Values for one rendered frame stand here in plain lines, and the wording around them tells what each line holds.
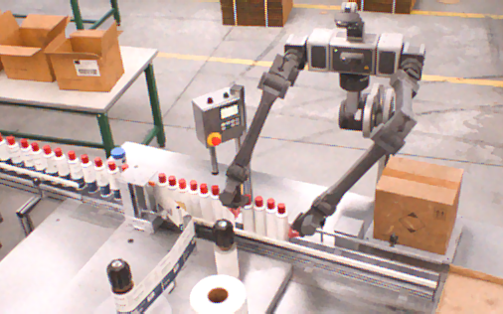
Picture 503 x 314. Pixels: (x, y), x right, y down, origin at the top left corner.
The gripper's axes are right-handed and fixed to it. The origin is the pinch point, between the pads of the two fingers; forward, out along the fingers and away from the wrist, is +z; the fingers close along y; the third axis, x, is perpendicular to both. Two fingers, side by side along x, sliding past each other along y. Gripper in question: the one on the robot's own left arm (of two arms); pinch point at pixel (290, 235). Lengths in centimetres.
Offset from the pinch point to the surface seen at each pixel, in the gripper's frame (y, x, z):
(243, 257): 14.0, -9.0, 14.1
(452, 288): -4, 58, -31
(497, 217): -155, 111, 27
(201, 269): 26.0, -19.2, 22.2
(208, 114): 0, -57, -21
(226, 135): -5.4, -46.6, -14.0
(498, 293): -7, 71, -41
